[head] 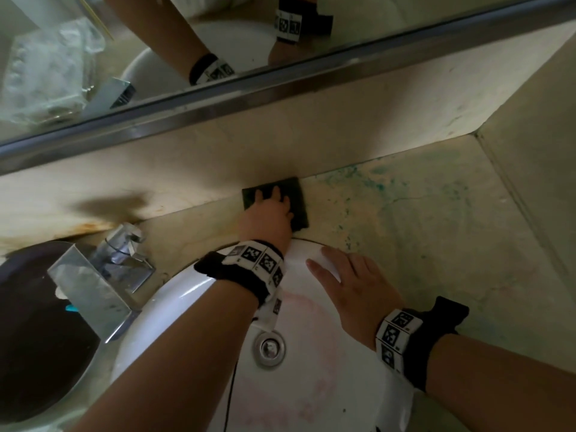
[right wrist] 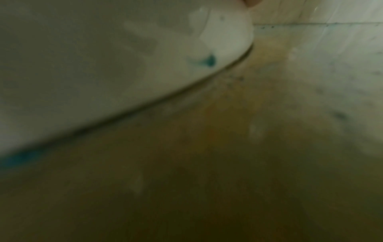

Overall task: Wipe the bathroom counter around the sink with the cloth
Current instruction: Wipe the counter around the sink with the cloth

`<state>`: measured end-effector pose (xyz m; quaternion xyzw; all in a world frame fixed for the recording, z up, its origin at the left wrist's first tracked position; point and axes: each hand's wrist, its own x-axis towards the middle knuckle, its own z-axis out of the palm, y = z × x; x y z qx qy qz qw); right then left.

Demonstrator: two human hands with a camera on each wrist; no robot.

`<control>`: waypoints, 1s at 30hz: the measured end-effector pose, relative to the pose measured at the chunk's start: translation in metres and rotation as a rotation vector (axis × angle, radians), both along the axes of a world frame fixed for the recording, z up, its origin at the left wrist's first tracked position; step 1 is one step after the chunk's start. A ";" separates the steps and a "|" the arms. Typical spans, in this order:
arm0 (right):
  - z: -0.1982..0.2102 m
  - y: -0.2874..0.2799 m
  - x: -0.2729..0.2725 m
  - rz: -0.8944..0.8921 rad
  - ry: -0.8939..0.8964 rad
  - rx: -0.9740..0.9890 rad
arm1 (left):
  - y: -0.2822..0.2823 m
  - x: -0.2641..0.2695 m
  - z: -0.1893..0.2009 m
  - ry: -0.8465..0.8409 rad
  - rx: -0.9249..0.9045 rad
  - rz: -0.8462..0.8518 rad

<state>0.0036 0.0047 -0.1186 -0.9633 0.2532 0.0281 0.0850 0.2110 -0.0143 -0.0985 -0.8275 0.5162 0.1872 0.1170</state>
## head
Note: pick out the black wristband with markers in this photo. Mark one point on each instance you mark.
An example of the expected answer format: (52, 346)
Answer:
(243, 274)
(427, 341)

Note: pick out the dark round tray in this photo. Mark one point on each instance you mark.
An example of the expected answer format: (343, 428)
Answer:
(36, 346)

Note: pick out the metal framed wall mirror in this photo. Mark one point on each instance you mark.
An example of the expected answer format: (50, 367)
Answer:
(382, 22)

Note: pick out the person's right hand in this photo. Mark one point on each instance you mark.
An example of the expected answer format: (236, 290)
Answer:
(364, 296)

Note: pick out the black left wristband with markers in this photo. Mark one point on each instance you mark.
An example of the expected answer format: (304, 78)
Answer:
(243, 274)

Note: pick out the small teal item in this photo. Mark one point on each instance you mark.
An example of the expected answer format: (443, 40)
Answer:
(71, 307)

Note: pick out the green scouring pad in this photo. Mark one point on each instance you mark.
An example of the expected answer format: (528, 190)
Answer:
(297, 197)

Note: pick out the person's left hand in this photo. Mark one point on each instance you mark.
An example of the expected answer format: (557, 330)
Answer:
(267, 222)

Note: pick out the chrome faucet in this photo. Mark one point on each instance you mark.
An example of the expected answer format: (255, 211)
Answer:
(94, 292)

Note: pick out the black right wristband with markers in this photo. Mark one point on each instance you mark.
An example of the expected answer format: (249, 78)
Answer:
(427, 341)

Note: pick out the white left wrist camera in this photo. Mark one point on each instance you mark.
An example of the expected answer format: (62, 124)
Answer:
(272, 310)

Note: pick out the person's left forearm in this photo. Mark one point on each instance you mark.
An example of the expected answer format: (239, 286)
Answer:
(180, 364)

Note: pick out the person's right forearm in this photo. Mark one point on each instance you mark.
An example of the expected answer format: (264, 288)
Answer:
(504, 386)

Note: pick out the white round sink basin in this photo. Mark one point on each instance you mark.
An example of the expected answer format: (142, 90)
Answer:
(324, 391)

